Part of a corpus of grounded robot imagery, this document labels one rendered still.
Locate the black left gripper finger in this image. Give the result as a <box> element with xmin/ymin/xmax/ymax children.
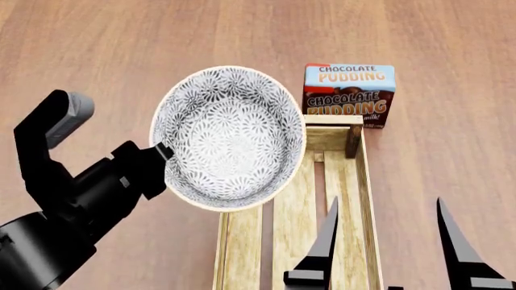
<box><xmin>152</xmin><ymin>141</ymin><xmax>176</xmax><ymax>162</ymax></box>
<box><xmin>141</xmin><ymin>176</ymin><xmax>168</xmax><ymax>201</ymax></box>

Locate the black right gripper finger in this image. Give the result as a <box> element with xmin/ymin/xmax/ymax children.
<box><xmin>283</xmin><ymin>196</ymin><xmax>340</xmax><ymax>290</ymax></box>
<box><xmin>436</xmin><ymin>197</ymin><xmax>516</xmax><ymax>290</ymax></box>

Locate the white patterned bowl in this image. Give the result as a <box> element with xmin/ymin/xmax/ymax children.
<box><xmin>148</xmin><ymin>65</ymin><xmax>308</xmax><ymax>213</ymax></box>

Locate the wooden slatted tray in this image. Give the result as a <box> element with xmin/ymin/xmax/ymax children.
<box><xmin>211</xmin><ymin>114</ymin><xmax>385</xmax><ymax>290</ymax></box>

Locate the chocolate pudding box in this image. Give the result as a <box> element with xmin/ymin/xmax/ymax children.
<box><xmin>302</xmin><ymin>63</ymin><xmax>397</xmax><ymax>131</ymax></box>

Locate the black and grey wrist camera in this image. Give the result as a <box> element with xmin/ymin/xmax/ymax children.
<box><xmin>13</xmin><ymin>89</ymin><xmax>96</xmax><ymax>213</ymax></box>

